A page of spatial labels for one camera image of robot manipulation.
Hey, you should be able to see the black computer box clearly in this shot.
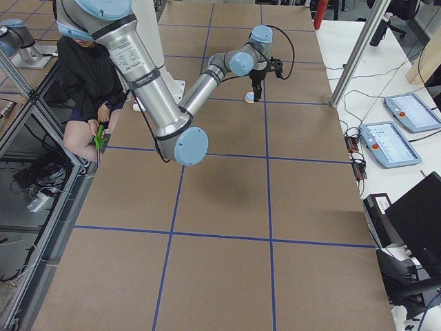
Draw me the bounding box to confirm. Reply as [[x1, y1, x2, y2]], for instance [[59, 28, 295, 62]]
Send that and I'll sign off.
[[363, 193, 404, 248]]

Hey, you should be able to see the blue and beige bell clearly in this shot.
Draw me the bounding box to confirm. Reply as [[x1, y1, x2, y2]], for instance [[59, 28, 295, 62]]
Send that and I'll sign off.
[[245, 92, 255, 103]]

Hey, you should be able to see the far teach pendant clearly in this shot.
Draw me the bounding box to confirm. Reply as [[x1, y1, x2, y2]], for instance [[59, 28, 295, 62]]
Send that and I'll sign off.
[[384, 93, 440, 133]]

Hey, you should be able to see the seated person in black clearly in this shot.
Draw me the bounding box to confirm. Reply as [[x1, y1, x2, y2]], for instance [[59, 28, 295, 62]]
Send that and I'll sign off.
[[57, 36, 126, 162]]

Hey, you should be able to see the grey aluminium post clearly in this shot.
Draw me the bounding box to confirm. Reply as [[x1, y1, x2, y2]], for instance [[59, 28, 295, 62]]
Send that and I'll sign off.
[[329, 0, 391, 108]]

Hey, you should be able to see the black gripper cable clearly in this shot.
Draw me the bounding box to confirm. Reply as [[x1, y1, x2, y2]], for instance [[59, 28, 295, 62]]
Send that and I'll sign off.
[[265, 24, 296, 81]]

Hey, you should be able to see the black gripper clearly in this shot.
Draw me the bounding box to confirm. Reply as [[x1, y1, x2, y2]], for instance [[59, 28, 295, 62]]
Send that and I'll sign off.
[[249, 70, 265, 102]]

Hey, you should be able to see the red cylinder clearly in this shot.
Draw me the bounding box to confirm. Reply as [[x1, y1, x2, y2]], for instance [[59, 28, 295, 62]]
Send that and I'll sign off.
[[314, 0, 329, 30]]

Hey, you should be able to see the white power strip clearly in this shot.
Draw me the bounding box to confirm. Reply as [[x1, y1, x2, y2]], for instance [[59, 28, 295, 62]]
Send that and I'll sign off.
[[27, 192, 49, 212]]

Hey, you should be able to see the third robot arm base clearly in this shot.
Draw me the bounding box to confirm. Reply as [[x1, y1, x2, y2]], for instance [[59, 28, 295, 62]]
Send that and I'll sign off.
[[1, 19, 58, 69]]

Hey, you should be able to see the green hand tool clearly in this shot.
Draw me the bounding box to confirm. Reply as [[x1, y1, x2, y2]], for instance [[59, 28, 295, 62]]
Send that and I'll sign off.
[[93, 124, 107, 150]]

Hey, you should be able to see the near teach pendant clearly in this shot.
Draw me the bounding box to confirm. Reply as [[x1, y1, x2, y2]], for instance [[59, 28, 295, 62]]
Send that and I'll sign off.
[[359, 121, 422, 168]]

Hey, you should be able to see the black monitor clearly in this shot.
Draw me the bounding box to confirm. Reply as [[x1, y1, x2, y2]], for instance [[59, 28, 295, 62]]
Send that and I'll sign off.
[[385, 172, 440, 277]]

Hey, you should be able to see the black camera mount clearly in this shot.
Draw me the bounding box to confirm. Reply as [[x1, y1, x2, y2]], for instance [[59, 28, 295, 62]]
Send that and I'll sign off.
[[267, 57, 283, 79]]

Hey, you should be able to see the teach pendant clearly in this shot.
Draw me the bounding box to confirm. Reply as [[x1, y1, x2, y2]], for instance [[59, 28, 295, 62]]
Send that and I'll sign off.
[[384, 93, 440, 133], [359, 121, 422, 168]]

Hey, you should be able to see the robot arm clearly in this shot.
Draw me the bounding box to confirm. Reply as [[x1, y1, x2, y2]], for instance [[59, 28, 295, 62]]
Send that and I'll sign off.
[[56, 1, 273, 166]]

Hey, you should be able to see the orange connector board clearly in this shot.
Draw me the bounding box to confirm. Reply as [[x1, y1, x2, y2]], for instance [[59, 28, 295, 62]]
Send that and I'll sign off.
[[345, 136, 360, 153]]

